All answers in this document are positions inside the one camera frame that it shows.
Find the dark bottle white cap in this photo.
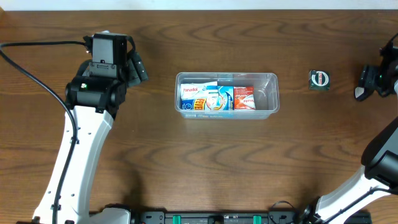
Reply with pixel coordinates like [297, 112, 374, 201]
[354, 86, 373, 101]

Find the white Panadol box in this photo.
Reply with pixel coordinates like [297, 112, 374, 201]
[180, 81, 218, 100]

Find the blue medicine box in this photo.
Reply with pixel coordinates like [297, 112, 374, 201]
[181, 85, 234, 111]

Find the red Panadol ActiFast box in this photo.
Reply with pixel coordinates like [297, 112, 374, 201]
[234, 86, 256, 110]

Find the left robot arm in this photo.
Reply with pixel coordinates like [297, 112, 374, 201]
[31, 31, 148, 223]

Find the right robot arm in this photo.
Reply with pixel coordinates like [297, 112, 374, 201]
[296, 40, 397, 224]

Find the clear plastic container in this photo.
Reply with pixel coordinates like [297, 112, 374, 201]
[175, 72, 280, 119]

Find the green Zam-Buk box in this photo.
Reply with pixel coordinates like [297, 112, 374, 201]
[308, 70, 330, 91]

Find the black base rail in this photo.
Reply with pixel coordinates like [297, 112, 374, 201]
[90, 210, 373, 224]

